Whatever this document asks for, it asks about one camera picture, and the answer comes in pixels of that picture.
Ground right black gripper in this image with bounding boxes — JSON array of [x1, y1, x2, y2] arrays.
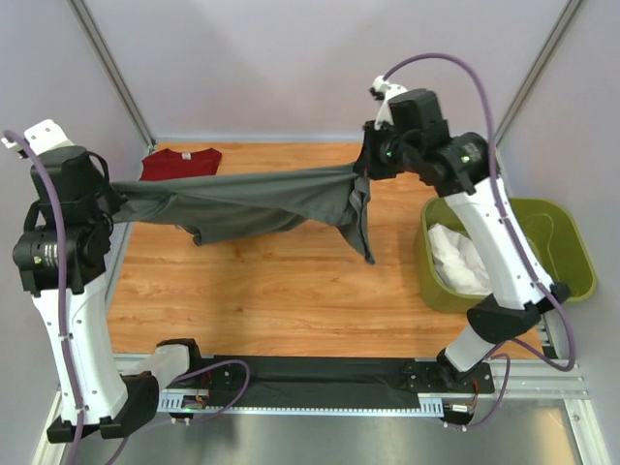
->
[[355, 118, 419, 178]]

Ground grey t-shirt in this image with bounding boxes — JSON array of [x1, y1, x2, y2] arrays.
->
[[112, 164, 375, 264]]

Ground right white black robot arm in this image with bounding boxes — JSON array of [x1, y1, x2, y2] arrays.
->
[[356, 84, 571, 391]]

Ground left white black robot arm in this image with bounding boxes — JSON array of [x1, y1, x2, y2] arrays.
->
[[13, 145, 204, 444]]

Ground red folded t-shirt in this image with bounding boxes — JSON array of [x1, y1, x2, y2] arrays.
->
[[139, 148, 223, 181]]

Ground white crumpled t-shirt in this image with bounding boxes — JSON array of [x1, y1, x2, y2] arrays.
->
[[428, 223, 492, 295]]

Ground green plastic basket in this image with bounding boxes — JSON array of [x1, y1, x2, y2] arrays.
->
[[414, 197, 598, 314]]

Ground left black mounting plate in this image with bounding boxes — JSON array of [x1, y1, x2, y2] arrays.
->
[[144, 356, 251, 393]]

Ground black mounting plate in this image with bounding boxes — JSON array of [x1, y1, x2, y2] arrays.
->
[[144, 356, 251, 393], [398, 360, 495, 394]]

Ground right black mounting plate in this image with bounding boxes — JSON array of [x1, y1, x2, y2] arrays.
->
[[398, 360, 495, 394]]

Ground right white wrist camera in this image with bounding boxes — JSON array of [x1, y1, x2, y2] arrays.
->
[[369, 76, 408, 130]]

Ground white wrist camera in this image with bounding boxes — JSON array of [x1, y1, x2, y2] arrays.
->
[[17, 119, 74, 155], [369, 76, 408, 130]]

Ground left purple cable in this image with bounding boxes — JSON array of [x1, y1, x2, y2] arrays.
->
[[3, 129, 253, 465]]

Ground purple cable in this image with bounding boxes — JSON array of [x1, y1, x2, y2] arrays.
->
[[3, 129, 253, 465], [385, 51, 577, 432]]

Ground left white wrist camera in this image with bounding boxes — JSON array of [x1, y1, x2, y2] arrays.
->
[[17, 119, 74, 155]]

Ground left aluminium frame post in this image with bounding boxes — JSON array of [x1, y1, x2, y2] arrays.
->
[[67, 0, 156, 149]]

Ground aluminium frame post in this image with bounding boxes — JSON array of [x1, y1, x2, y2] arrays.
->
[[67, 0, 156, 149], [495, 0, 586, 145]]

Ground grey slotted cable duct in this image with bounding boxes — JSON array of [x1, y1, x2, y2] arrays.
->
[[157, 390, 446, 418]]

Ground right aluminium frame post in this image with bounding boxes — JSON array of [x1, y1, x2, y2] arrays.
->
[[495, 0, 586, 145]]

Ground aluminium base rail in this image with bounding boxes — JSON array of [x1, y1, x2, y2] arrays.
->
[[57, 352, 590, 401]]

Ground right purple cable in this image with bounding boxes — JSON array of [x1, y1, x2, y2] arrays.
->
[[385, 51, 577, 432]]

